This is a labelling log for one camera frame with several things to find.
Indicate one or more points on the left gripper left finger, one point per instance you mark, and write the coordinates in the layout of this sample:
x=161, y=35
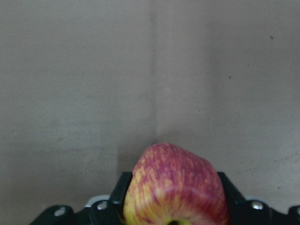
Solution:
x=99, y=210

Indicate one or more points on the red yellow apple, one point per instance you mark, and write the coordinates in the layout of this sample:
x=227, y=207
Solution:
x=173, y=186

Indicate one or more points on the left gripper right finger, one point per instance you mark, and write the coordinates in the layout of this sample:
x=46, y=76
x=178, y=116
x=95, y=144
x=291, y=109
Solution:
x=254, y=211

